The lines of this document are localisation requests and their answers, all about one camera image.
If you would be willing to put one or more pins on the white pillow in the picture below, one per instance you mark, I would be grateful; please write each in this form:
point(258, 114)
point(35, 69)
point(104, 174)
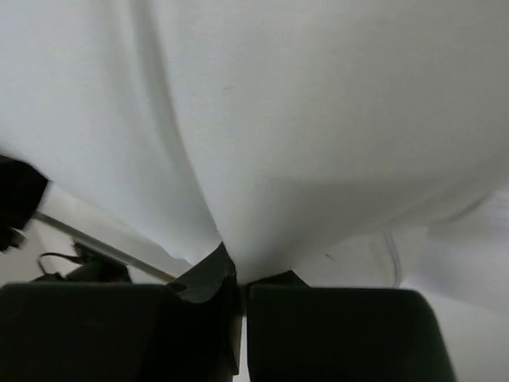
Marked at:
point(276, 128)

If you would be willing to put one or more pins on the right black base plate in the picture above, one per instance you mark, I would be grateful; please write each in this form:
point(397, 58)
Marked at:
point(92, 267)

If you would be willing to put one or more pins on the aluminium rail frame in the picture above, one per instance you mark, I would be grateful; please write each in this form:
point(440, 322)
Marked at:
point(99, 246)

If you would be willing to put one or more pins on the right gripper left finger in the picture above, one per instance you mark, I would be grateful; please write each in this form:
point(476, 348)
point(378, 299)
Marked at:
point(185, 330)

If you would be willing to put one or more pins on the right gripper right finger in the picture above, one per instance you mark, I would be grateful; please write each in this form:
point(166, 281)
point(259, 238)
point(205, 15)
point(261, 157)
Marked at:
point(296, 332)

